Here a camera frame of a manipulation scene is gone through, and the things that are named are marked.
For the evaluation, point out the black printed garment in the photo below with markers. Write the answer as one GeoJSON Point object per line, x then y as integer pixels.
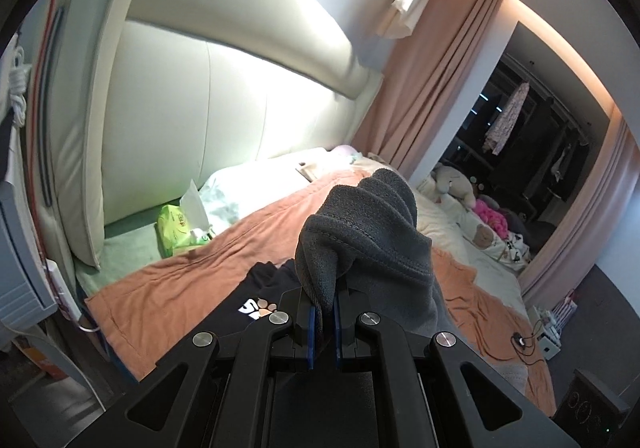
{"type": "Point", "coordinates": [250, 293]}

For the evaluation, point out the green tissue pack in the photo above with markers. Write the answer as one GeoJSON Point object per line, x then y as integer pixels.
{"type": "Point", "coordinates": [175, 233]}

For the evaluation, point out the dark grey chair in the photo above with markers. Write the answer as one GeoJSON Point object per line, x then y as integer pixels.
{"type": "Point", "coordinates": [535, 228]}

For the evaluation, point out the white power strip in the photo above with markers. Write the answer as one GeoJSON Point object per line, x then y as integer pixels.
{"type": "Point", "coordinates": [60, 288]}

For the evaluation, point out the pink plush toy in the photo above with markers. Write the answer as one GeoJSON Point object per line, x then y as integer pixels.
{"type": "Point", "coordinates": [490, 215]}

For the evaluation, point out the mint green bed sheet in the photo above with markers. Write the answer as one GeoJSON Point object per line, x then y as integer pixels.
{"type": "Point", "coordinates": [125, 253]}

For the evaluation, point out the grey t-shirt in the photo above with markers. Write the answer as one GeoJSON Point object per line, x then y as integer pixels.
{"type": "Point", "coordinates": [370, 238]}

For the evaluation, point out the white bedside shelf unit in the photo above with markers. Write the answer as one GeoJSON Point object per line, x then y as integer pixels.
{"type": "Point", "coordinates": [547, 335]}

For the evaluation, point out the white appliance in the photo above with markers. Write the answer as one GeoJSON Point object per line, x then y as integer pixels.
{"type": "Point", "coordinates": [20, 258]}

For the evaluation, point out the cream padded headboard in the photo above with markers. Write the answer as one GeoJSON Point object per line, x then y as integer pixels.
{"type": "Point", "coordinates": [200, 102]}

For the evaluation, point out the bear print white pillow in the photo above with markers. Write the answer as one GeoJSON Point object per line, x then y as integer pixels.
{"type": "Point", "coordinates": [484, 237]}

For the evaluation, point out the cream duvet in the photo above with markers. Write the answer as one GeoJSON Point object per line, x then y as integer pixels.
{"type": "Point", "coordinates": [445, 223]}

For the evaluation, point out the small black and white device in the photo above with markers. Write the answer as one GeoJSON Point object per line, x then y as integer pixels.
{"type": "Point", "coordinates": [520, 342]}

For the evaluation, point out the white patterned pillow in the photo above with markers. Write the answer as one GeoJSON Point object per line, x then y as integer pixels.
{"type": "Point", "coordinates": [250, 188]}

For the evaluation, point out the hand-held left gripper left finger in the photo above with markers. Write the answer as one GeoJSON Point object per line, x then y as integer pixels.
{"type": "Point", "coordinates": [311, 338]}

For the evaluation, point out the striped gift bag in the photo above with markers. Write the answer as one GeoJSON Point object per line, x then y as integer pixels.
{"type": "Point", "coordinates": [570, 312]}

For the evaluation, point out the hanging light garment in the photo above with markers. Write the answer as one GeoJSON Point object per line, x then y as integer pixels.
{"type": "Point", "coordinates": [507, 120]}

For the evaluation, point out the orange fleece blanket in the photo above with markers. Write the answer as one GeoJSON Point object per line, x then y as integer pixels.
{"type": "Point", "coordinates": [200, 253]}

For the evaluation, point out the black and white patterned cloth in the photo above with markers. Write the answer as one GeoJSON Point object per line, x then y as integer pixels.
{"type": "Point", "coordinates": [515, 250]}

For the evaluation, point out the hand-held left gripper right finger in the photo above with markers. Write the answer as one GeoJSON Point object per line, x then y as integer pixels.
{"type": "Point", "coordinates": [338, 338]}

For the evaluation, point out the beige plush toy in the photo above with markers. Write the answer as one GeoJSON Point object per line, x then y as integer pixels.
{"type": "Point", "coordinates": [452, 185]}

